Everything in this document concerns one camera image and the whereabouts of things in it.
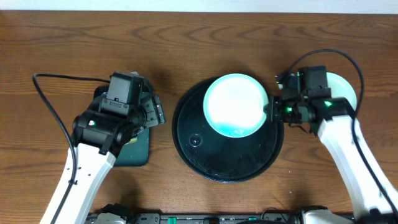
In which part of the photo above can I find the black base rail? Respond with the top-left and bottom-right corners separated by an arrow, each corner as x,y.
85,203 -> 355,224

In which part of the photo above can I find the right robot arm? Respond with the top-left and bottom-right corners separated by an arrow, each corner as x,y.
266,85 -> 397,223

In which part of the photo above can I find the black rectangular water tray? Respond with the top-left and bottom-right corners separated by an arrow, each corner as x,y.
93,85 -> 152,167

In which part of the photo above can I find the black round tray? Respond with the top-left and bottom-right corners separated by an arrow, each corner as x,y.
172,77 -> 284,183

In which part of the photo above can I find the green scouring sponge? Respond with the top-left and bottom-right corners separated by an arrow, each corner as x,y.
127,136 -> 138,144

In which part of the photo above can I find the right black cable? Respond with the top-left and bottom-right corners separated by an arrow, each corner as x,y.
276,49 -> 398,215

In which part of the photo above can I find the mint plate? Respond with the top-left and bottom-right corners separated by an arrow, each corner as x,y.
326,72 -> 357,110
203,73 -> 269,138

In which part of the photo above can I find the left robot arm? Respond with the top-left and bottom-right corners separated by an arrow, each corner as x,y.
40,130 -> 149,223

